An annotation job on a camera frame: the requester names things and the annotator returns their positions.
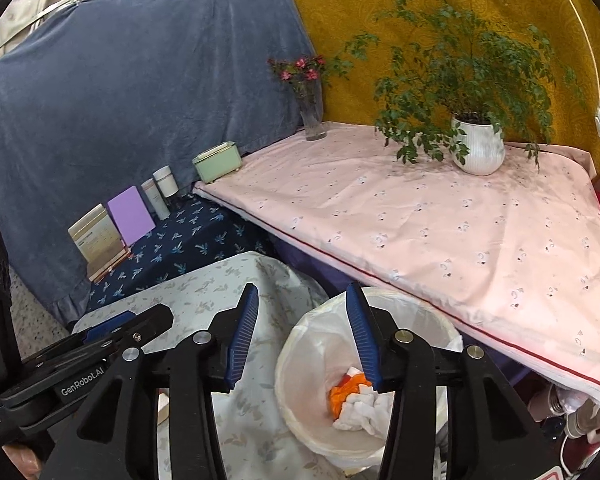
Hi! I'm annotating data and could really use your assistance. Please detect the white tissue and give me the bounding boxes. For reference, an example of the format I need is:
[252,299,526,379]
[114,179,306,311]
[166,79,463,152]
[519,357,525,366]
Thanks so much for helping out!
[332,386,394,440]

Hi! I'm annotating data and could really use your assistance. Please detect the orange snack wrapper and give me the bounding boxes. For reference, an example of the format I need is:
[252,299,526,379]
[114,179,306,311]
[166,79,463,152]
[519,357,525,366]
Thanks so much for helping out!
[328,368,372,420]

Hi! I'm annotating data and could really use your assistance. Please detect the white trash bin with liner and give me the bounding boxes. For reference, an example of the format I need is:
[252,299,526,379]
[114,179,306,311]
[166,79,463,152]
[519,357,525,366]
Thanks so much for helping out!
[273,286,465,470]

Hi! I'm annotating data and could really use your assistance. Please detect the person's hand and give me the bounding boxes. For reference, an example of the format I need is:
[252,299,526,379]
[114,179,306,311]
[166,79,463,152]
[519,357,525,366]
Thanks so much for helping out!
[3,444,43,480]

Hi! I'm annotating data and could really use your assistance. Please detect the calendar on wooden stand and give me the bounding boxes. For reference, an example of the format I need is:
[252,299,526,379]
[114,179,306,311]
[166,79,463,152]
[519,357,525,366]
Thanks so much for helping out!
[68,204,131,283]

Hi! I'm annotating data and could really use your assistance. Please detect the floral light tablecloth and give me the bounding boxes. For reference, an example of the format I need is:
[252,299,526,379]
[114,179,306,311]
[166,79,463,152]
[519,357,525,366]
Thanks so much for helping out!
[72,250,351,480]

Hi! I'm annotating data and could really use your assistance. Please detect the purple card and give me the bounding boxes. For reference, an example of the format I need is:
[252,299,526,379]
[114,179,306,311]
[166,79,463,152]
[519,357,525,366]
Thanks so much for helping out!
[107,186,156,247]

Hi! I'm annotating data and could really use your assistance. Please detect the navy floral cloth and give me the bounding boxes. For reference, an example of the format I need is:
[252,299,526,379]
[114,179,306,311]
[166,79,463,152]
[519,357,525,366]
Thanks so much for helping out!
[87,197,277,312]

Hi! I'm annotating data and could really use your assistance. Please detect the white cosmetic tube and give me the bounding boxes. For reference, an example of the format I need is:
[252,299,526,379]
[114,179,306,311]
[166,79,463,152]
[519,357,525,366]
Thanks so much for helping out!
[142,179,170,220]

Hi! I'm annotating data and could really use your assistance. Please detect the white cosmetic jar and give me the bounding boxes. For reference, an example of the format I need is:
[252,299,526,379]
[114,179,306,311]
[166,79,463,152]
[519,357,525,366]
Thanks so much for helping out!
[152,166,180,198]

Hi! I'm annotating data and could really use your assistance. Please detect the pink bedsheet cover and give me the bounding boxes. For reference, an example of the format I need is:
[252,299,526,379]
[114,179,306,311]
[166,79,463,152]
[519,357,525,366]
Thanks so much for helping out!
[196,122,600,402]

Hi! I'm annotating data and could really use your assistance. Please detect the mint green box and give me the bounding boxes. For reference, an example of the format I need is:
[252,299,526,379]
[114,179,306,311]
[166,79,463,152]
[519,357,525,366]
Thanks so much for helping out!
[192,141,242,183]

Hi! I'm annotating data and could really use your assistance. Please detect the blue hanging blanket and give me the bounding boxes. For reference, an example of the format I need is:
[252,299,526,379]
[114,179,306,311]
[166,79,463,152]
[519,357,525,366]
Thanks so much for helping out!
[0,0,313,323]

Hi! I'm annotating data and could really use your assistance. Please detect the glass vase with red flowers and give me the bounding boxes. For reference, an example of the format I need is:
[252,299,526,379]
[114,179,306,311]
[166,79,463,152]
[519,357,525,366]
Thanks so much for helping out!
[268,55,326,141]

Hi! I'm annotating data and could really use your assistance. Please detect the green potted plant white pot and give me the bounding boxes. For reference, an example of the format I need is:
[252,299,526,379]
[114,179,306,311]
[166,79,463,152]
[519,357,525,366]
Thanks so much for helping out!
[326,0,584,162]

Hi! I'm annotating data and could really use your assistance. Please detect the mustard yellow hanging cloth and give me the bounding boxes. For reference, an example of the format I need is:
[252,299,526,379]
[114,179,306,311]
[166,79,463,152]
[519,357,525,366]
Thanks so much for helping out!
[274,0,600,176]

